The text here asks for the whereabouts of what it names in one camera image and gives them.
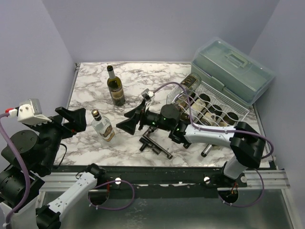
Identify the dark metal faucet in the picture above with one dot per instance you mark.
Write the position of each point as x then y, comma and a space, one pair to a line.
146, 142

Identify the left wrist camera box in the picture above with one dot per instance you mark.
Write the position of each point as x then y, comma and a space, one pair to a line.
30, 113

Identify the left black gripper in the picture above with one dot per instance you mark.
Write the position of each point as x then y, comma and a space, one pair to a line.
77, 122

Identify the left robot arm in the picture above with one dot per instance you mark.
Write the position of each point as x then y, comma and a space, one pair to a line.
31, 154

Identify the green wine bottle black neck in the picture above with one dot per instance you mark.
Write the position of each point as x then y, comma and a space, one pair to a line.
211, 115

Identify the white wire wine rack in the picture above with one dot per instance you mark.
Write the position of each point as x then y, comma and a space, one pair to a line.
208, 106

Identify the green wine bottle front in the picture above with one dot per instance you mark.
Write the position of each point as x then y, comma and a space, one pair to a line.
199, 104

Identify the brown wine bottle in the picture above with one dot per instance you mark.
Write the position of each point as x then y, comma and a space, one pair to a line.
181, 103

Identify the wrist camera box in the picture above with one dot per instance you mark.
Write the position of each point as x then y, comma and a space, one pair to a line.
30, 113
148, 96

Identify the green wine bottle silver neck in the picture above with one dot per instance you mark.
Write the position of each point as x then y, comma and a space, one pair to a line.
229, 119

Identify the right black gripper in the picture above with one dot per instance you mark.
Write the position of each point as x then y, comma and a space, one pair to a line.
141, 116

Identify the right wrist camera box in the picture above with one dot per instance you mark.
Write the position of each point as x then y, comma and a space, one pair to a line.
148, 96

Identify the green plastic toolbox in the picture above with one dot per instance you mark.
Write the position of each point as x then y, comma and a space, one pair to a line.
231, 72

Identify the green wine bottle back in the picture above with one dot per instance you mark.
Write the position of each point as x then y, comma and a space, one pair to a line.
115, 87

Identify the clear glass bottle tall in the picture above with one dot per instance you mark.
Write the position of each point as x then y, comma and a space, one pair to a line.
190, 83

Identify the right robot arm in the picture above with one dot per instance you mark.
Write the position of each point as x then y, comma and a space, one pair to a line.
246, 144

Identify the clear bottle gold cap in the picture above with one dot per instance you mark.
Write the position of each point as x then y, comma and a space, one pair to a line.
102, 126

